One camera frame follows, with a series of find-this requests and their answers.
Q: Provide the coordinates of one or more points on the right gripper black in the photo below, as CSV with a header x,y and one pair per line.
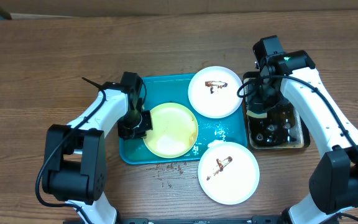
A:
x,y
254,102

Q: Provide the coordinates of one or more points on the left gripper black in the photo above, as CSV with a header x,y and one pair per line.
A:
x,y
125,134

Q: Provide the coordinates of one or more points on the green and yellow sponge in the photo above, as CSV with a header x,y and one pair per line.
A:
x,y
254,113

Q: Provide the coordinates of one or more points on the yellow-green round plate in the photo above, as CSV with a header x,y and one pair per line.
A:
x,y
174,130

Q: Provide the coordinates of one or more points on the white plate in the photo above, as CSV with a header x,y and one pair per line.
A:
x,y
228,173
212,92

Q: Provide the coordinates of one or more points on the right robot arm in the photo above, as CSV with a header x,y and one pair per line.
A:
x,y
333,185

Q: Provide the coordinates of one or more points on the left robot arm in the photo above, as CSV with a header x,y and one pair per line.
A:
x,y
74,170

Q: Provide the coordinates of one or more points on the black soapy water tray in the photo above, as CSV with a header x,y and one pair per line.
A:
x,y
282,129

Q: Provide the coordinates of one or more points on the teal plastic tray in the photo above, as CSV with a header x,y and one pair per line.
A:
x,y
174,89

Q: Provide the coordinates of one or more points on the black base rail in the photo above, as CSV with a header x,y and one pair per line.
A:
x,y
197,221

